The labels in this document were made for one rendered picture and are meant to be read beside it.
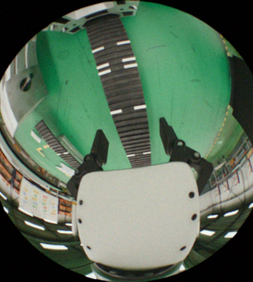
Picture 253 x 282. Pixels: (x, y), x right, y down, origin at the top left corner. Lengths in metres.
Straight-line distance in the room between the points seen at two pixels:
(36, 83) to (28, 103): 0.04
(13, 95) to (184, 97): 0.29
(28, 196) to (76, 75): 2.98
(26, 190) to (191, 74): 3.09
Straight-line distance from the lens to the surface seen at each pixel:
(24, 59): 0.23
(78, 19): 0.15
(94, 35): 0.15
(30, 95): 0.19
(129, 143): 0.17
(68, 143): 0.25
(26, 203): 3.06
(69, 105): 0.19
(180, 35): 0.19
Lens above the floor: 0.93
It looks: 43 degrees down
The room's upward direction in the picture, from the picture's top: 178 degrees clockwise
